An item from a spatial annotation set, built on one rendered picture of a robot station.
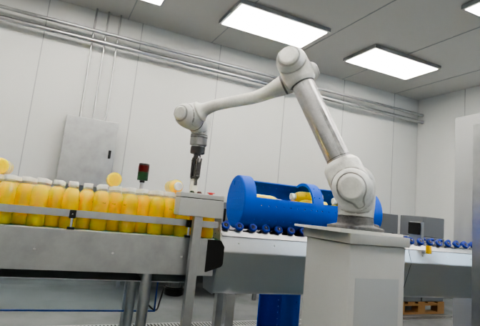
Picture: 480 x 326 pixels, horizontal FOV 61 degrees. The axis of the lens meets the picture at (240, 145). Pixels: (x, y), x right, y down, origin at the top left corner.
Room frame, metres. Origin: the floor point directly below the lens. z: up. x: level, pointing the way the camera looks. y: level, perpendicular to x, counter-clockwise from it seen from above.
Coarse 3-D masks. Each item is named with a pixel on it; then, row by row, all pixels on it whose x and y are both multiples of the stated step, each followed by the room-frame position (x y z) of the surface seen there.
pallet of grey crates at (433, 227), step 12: (384, 216) 5.46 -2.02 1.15; (396, 216) 5.54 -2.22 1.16; (408, 216) 5.44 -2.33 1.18; (420, 216) 5.26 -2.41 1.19; (384, 228) 5.46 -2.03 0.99; (396, 228) 5.55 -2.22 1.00; (408, 228) 5.43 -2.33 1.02; (432, 228) 5.28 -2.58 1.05; (408, 300) 5.10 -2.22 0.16; (420, 300) 5.19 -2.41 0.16; (432, 300) 5.28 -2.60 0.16; (408, 312) 5.10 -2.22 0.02; (420, 312) 5.19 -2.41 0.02; (432, 312) 5.27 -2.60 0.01
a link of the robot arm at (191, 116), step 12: (276, 84) 1.88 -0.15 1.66; (240, 96) 1.90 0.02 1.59; (252, 96) 1.91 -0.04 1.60; (264, 96) 1.92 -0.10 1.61; (276, 96) 1.92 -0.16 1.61; (180, 108) 1.83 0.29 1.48; (192, 108) 1.85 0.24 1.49; (204, 108) 1.86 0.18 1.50; (216, 108) 1.87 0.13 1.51; (228, 108) 1.90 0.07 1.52; (180, 120) 1.84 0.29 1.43; (192, 120) 1.86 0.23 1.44; (204, 120) 1.90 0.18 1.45
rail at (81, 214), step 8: (0, 208) 1.64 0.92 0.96; (8, 208) 1.65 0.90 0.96; (16, 208) 1.66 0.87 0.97; (24, 208) 1.67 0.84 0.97; (32, 208) 1.68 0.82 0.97; (40, 208) 1.69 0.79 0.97; (48, 208) 1.70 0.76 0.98; (56, 208) 1.71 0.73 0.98; (64, 216) 1.72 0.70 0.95; (80, 216) 1.74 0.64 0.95; (88, 216) 1.75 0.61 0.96; (96, 216) 1.76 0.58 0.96; (104, 216) 1.77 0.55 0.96; (112, 216) 1.79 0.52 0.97; (120, 216) 1.80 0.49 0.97; (128, 216) 1.81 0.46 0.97; (136, 216) 1.82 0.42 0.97; (144, 216) 1.83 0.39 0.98; (176, 224) 1.89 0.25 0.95; (184, 224) 1.90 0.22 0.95; (208, 224) 1.94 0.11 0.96; (216, 224) 1.95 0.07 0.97
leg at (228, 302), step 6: (228, 294) 2.11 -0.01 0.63; (234, 294) 2.12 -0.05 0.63; (228, 300) 2.11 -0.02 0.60; (234, 300) 2.12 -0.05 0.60; (228, 306) 2.11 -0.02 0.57; (222, 312) 2.14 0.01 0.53; (228, 312) 2.11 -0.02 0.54; (222, 318) 2.13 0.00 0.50; (228, 318) 2.11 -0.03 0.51; (222, 324) 2.12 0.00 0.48; (228, 324) 2.11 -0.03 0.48
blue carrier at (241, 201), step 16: (240, 176) 2.17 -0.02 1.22; (240, 192) 2.14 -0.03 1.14; (256, 192) 2.38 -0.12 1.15; (272, 192) 2.40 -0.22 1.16; (288, 192) 2.43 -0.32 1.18; (320, 192) 2.26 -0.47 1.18; (240, 208) 2.12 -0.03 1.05; (256, 208) 2.10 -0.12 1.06; (272, 208) 2.13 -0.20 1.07; (288, 208) 2.16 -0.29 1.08; (304, 208) 2.19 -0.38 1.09; (320, 208) 2.23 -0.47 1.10; (336, 208) 2.26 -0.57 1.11; (256, 224) 2.16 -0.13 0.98; (272, 224) 2.18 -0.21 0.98; (288, 224) 2.20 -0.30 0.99; (320, 224) 2.26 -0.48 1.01
